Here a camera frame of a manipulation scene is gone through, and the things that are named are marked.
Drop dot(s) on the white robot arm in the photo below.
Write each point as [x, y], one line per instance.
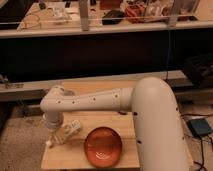
[156, 118]

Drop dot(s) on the grey metal post right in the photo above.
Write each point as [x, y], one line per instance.
[172, 20]

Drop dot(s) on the grey metal post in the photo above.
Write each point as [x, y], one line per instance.
[83, 10]
[172, 20]

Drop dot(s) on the white bottle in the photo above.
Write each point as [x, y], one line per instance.
[70, 129]

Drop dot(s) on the orange round plate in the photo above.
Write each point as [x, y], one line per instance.
[103, 147]

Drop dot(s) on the black bag on shelf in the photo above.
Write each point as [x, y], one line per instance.
[112, 17]

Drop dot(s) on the grey metal post left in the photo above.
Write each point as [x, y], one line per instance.
[83, 10]

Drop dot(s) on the red cluttered item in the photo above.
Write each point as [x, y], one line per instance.
[135, 13]

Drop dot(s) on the black foot pedal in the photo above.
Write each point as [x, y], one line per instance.
[199, 127]

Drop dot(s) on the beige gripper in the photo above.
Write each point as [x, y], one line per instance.
[58, 137]

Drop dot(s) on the blue toy object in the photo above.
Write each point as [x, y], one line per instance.
[123, 112]

